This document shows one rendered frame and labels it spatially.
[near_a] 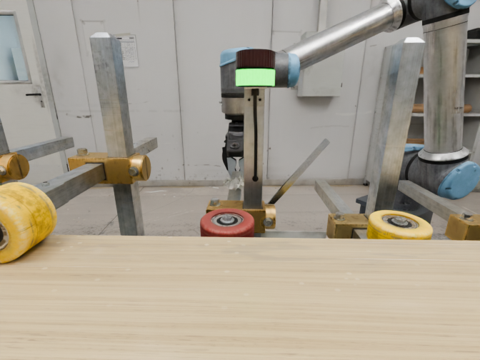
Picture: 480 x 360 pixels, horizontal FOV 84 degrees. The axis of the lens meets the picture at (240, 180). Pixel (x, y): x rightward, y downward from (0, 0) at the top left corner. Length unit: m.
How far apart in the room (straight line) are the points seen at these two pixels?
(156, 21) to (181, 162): 1.49
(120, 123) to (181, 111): 2.63
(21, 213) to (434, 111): 1.12
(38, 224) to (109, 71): 0.27
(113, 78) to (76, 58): 2.98
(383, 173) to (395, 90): 0.14
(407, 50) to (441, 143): 0.67
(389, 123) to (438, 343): 0.35
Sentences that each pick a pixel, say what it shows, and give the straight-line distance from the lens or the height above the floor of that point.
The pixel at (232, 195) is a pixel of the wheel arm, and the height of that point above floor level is 0.86.
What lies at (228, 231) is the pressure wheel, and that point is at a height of 0.91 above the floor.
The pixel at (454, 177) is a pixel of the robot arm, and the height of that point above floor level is 0.81.
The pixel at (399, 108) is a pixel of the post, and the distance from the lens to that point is 0.54.
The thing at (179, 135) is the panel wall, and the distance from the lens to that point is 3.17.
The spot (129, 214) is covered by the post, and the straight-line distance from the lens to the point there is 0.57.
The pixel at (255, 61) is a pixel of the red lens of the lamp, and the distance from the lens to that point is 0.41.
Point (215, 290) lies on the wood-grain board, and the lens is 0.28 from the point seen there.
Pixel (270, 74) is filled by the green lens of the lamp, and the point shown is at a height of 1.11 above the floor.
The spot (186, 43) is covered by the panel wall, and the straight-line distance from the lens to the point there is 3.15.
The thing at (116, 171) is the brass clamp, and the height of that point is 0.95.
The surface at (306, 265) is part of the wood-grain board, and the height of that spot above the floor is 0.90.
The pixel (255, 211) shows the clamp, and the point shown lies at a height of 0.87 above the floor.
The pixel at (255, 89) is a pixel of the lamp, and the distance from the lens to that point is 0.43.
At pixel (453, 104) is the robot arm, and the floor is 1.05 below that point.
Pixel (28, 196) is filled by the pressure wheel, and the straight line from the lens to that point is 0.39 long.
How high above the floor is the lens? 1.08
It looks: 18 degrees down
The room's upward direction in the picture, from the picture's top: straight up
